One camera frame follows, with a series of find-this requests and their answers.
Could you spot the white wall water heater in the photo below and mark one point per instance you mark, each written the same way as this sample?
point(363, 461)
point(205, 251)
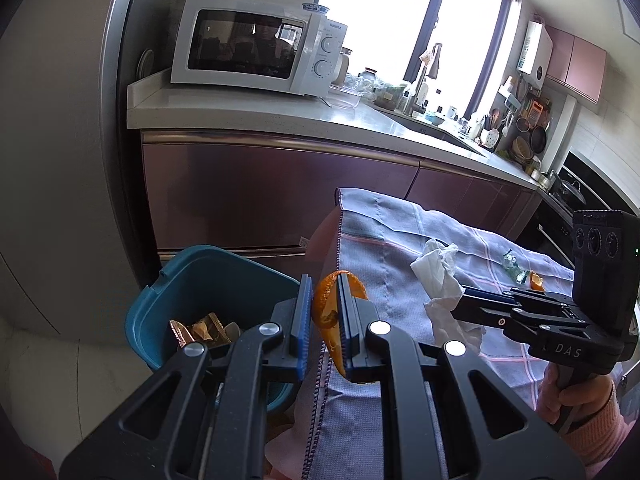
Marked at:
point(535, 55)

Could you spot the pink sleeved right forearm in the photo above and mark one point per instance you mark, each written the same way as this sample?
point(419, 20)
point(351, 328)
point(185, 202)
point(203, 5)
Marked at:
point(597, 440)

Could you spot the kitchen sink faucet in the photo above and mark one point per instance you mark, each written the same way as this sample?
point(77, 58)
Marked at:
point(430, 59)

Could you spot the purple kitchen base cabinets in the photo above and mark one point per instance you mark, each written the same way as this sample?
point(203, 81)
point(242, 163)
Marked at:
point(263, 196)

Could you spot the orange peel piece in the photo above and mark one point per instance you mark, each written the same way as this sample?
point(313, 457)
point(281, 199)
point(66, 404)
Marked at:
point(325, 317)
point(536, 282)

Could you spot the person's right hand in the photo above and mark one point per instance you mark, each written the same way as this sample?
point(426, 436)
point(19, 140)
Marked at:
point(588, 397)

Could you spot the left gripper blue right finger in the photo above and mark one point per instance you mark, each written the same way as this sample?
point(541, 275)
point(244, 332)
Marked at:
point(361, 365)

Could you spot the grey steel refrigerator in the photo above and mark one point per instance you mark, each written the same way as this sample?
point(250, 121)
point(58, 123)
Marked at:
point(77, 242)

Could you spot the blue plaid tablecloth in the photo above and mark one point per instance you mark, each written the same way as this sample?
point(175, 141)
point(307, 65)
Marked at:
point(431, 415)

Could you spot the green clear candy wrapper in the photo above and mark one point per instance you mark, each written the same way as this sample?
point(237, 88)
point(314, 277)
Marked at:
point(513, 268)

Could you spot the pink upper wall cabinet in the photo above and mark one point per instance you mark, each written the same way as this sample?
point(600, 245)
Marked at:
point(578, 65)

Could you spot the white soap dispenser bottle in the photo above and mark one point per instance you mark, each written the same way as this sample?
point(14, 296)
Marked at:
point(420, 98)

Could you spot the black hanging frying pan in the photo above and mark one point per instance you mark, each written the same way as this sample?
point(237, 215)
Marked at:
point(538, 140)

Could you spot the teal plastic trash bin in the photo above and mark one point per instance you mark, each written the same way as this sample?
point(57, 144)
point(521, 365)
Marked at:
point(199, 280)

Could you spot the blue white bowl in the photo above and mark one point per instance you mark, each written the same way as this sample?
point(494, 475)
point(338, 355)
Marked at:
point(315, 7)

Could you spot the black built-in oven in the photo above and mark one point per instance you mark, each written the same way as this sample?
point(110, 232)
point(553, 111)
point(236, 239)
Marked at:
point(578, 185)

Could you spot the white microwave oven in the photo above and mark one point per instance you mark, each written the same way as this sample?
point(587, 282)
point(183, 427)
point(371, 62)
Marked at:
point(256, 45)

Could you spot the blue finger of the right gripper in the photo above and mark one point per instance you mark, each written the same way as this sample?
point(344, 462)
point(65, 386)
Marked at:
point(481, 294)
point(493, 310)

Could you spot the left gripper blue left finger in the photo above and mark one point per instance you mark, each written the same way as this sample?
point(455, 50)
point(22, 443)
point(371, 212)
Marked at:
point(288, 361)

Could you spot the large kitchen window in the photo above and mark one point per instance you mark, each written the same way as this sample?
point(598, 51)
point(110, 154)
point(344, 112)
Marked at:
point(390, 37)

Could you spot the gold foil snack bag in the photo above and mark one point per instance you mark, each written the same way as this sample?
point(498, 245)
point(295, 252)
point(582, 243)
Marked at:
point(208, 331)

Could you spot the white kitchen countertop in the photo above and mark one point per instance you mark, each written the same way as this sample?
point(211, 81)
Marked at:
point(153, 103)

